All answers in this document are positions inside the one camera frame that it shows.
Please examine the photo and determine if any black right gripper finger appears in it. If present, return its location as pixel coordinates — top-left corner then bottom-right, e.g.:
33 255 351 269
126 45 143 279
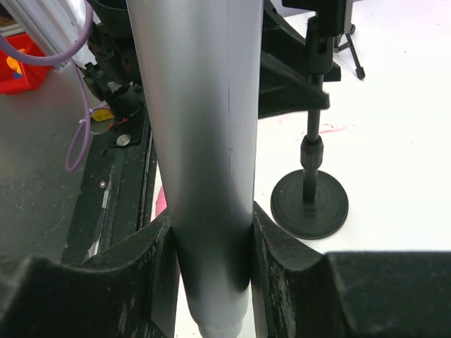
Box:
252 206 450 337
259 52 330 118
1 212 176 337
262 0 342 84

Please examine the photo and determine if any black tripod shock-mount stand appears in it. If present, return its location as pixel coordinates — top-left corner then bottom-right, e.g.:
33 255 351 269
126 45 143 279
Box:
333 24 366 80

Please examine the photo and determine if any silver microphone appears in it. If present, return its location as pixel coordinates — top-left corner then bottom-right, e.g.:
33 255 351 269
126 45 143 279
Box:
127 1 263 337

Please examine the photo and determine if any black round-base mic stand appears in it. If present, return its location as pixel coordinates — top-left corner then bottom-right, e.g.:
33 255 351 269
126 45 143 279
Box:
271 1 353 239

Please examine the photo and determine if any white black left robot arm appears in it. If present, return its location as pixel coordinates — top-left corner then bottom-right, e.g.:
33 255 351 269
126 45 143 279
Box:
1 1 329 132

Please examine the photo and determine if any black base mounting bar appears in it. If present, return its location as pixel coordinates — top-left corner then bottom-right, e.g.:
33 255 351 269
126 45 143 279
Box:
61 118 156 264

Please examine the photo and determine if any red storage bin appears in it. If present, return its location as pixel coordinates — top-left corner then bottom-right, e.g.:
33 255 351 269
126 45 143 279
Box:
0 33 53 95

